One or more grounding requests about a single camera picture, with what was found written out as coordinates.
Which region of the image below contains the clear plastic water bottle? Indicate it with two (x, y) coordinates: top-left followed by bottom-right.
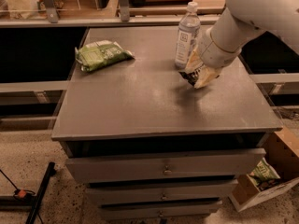
(175, 2), (201, 69)

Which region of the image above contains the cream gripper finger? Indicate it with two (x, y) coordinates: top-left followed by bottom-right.
(194, 64), (221, 89)
(185, 47), (204, 74)

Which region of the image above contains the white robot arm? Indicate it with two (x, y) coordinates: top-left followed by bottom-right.
(179, 0), (299, 89)

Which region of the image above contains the bottom grey drawer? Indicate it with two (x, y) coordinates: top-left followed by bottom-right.
(100, 201), (222, 220)

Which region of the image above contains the green chip bag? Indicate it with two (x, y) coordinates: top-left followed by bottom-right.
(75, 40), (134, 73)

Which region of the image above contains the grey metal shelf rail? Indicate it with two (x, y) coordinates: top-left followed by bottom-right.
(0, 14), (221, 29)

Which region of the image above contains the cardboard box on floor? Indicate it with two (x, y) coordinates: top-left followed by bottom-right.
(229, 127), (299, 212)

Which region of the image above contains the middle grey drawer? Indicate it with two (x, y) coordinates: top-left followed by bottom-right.
(85, 179), (238, 205)

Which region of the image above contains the black cable with orange plug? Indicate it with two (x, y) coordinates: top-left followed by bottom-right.
(0, 169), (36, 202)

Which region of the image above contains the black rxbar chocolate bar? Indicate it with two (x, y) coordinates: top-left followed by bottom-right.
(179, 71), (199, 86)

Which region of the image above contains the grey drawer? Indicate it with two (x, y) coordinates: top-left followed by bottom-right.
(65, 148), (265, 183)
(100, 201), (222, 220)
(85, 179), (238, 205)

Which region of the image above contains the green snack bag in box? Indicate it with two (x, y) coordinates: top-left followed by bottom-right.
(249, 158), (280, 190)

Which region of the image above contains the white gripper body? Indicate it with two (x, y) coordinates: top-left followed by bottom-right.
(197, 28), (241, 68)

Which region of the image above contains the black stand leg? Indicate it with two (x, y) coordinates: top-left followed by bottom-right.
(25, 161), (56, 224)

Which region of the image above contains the top grey drawer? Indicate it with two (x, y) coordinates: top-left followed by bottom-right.
(65, 148), (265, 183)

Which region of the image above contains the grey drawer cabinet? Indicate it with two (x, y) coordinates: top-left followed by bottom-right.
(52, 26), (280, 211)

